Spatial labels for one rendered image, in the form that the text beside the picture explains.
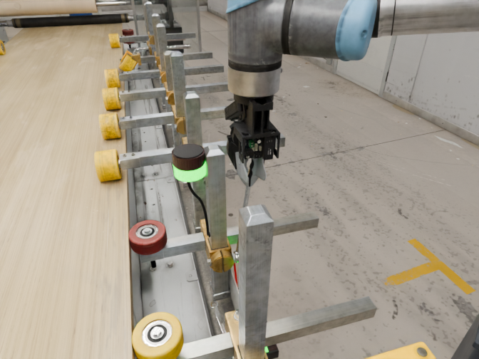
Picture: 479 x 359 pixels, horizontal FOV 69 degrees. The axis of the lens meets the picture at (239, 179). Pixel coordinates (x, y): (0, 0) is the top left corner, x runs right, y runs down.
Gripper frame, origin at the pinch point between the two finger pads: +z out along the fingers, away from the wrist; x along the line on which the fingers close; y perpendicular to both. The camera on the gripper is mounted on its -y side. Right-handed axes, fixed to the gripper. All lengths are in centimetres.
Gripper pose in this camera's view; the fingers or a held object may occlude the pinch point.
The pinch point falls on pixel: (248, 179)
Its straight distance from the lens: 74.6
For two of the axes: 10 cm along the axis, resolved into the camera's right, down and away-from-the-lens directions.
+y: 2.7, 5.3, -8.0
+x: 9.6, -1.5, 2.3
